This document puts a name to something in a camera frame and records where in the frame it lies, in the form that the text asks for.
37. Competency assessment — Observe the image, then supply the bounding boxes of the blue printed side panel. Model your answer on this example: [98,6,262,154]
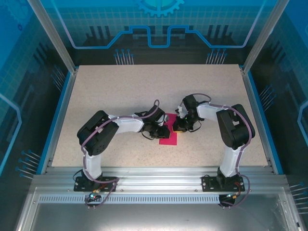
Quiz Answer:
[250,0,308,231]
[0,0,73,231]

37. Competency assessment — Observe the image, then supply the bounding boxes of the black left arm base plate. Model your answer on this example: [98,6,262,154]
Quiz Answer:
[73,175,120,193]

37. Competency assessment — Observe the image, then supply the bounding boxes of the pink paper sheet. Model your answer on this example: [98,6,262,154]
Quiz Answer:
[158,113,179,146]

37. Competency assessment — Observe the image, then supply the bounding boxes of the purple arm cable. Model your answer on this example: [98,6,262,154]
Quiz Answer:
[80,99,120,210]
[182,92,255,209]

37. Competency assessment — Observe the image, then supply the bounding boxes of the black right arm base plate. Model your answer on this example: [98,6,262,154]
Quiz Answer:
[201,175,246,193]

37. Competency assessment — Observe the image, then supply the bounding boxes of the slotted grey cable duct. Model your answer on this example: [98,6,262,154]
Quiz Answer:
[38,195,275,205]

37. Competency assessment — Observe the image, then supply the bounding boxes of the aluminium side rail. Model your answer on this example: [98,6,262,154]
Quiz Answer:
[240,66,277,175]
[45,66,80,175]

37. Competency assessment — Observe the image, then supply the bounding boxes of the aluminium frame post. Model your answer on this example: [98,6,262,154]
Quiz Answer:
[26,0,79,74]
[242,0,293,74]

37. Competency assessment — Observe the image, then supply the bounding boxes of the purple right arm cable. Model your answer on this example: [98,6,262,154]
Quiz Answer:
[182,92,255,209]

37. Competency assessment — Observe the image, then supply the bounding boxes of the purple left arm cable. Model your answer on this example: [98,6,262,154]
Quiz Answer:
[80,99,120,210]

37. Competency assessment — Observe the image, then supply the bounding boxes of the wide aluminium base rail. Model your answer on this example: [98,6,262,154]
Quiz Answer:
[32,166,288,193]

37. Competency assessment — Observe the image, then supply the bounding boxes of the blue table edge strip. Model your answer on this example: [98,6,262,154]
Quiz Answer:
[247,71,285,175]
[39,71,73,175]

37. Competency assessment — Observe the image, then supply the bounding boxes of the dark printed panel with gear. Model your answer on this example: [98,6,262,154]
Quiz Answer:
[27,0,293,66]

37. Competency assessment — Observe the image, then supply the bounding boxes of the shiny metal sheet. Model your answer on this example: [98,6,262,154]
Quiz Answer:
[14,186,304,231]

